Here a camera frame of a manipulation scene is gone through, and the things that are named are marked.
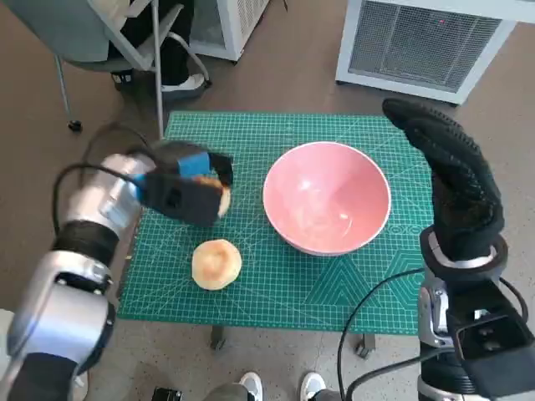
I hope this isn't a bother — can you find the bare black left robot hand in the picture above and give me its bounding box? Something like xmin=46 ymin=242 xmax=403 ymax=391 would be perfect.
xmin=175 ymin=150 xmax=235 ymax=188

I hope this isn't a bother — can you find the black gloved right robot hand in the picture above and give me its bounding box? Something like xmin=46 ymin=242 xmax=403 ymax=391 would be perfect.
xmin=382 ymin=99 xmax=505 ymax=262

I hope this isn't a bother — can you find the toy bread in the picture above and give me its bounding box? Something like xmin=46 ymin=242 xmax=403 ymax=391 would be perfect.
xmin=194 ymin=175 xmax=232 ymax=218

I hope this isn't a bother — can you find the round toy bread bun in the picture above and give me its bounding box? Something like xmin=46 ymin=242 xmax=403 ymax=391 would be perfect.
xmin=191 ymin=238 xmax=242 ymax=290

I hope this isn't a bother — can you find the pink bowl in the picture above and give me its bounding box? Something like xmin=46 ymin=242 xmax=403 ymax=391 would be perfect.
xmin=262 ymin=141 xmax=393 ymax=257

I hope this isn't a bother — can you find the seated person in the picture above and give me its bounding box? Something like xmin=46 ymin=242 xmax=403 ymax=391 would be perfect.
xmin=108 ymin=0 xmax=212 ymax=92

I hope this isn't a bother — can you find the green cutting mat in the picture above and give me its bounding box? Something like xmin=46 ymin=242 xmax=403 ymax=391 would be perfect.
xmin=116 ymin=110 xmax=444 ymax=335

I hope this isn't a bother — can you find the small white mesh cabinet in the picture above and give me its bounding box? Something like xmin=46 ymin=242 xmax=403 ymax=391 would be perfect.
xmin=190 ymin=0 xmax=271 ymax=63

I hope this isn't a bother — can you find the large white mesh cabinet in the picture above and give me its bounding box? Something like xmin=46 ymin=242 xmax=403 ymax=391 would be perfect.
xmin=335 ymin=0 xmax=517 ymax=108

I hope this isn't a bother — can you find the grey chair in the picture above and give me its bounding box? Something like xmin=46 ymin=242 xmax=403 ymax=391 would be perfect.
xmin=8 ymin=0 xmax=210 ymax=134

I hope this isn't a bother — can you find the white shoe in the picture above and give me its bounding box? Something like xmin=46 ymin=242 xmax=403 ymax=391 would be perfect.
xmin=299 ymin=371 xmax=327 ymax=401
xmin=239 ymin=371 xmax=264 ymax=401

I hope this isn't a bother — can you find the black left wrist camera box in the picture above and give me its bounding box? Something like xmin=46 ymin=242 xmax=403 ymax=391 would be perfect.
xmin=141 ymin=173 xmax=222 ymax=229

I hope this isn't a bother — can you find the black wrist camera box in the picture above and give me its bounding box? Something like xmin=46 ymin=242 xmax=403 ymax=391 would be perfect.
xmin=445 ymin=277 xmax=535 ymax=398
xmin=141 ymin=173 xmax=222 ymax=229

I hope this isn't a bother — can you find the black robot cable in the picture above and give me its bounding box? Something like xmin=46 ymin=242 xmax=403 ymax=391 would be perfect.
xmin=499 ymin=276 xmax=527 ymax=321
xmin=52 ymin=163 xmax=145 ymax=235
xmin=349 ymin=353 xmax=423 ymax=401
xmin=337 ymin=268 xmax=424 ymax=401
xmin=83 ymin=122 xmax=156 ymax=162

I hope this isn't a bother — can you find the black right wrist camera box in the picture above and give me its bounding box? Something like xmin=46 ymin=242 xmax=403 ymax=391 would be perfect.
xmin=445 ymin=277 xmax=535 ymax=398

